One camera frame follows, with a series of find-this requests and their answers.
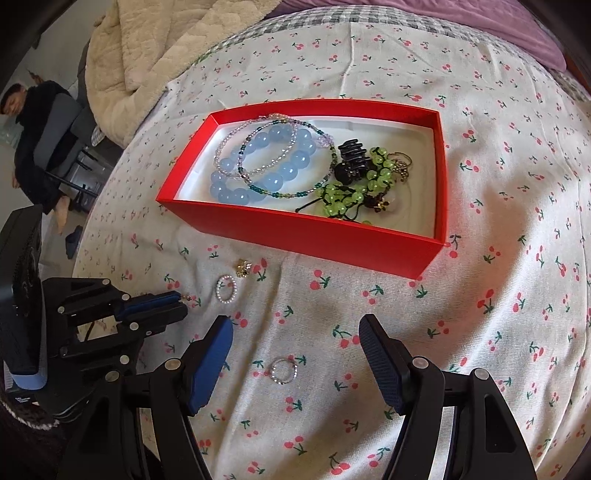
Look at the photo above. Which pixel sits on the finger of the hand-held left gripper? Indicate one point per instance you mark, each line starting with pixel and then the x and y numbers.
pixel 159 322
pixel 150 303

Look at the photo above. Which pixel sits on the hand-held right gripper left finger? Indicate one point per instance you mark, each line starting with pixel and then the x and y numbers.
pixel 210 369

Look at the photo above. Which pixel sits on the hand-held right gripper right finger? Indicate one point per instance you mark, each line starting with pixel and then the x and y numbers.
pixel 383 364

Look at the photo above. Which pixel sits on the small stud earring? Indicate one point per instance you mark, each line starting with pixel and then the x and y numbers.
pixel 188 299

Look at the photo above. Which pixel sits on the small gold charm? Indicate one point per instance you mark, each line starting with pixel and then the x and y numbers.
pixel 242 269

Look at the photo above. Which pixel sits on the red cardboard box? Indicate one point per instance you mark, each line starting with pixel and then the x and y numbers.
pixel 323 235

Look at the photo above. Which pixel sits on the black hair claw clip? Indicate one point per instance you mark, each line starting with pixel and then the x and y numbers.
pixel 351 168

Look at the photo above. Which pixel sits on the person's left forearm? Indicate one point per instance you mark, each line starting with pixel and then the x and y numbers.
pixel 23 454

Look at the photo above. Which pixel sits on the dark slipper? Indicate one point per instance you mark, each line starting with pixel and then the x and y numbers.
pixel 74 242

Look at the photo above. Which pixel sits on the cherry print bedsheet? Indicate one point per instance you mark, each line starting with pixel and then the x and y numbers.
pixel 461 300

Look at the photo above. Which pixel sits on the grey chair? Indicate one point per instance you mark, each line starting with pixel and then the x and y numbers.
pixel 69 122

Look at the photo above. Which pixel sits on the beige fleece blanket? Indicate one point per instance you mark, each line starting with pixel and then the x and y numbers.
pixel 161 55

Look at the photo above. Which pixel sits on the grey gingham sheet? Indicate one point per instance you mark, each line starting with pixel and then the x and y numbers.
pixel 369 16

